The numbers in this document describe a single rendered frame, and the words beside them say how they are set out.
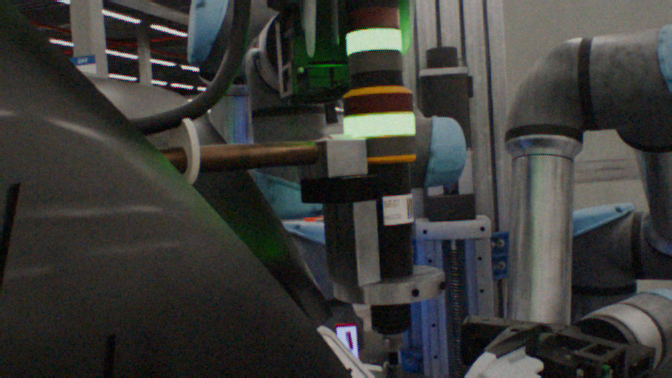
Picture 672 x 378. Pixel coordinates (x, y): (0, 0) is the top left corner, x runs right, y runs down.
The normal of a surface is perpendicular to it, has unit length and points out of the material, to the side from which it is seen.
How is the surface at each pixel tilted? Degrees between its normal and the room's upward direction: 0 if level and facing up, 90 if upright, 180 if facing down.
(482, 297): 90
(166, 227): 73
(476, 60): 90
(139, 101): 43
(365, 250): 90
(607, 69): 78
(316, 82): 90
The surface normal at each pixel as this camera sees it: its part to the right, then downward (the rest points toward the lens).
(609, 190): 0.09, 0.05
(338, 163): 0.64, 0.00
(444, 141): 0.27, -0.22
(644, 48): -0.48, -0.45
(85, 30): -0.30, 0.07
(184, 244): 0.90, -0.32
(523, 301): -0.71, -0.20
